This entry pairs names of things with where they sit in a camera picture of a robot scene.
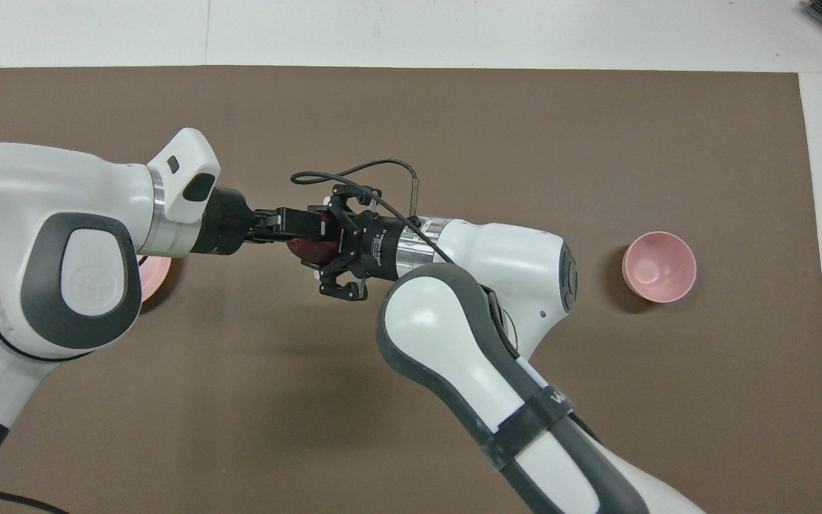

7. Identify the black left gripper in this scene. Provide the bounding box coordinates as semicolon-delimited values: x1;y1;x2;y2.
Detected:
193;187;322;255

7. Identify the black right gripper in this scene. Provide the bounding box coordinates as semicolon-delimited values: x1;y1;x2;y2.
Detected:
300;184;405;301

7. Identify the brown table mat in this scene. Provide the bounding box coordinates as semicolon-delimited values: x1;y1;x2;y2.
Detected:
0;66;822;514

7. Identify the pink plate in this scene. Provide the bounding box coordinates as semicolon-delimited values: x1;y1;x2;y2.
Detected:
136;253;173;305

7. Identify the dark red apple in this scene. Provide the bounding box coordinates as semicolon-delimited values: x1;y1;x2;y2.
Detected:
288;206;339;262

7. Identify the pink bowl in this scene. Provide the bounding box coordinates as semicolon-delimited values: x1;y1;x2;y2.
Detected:
621;231;697;304

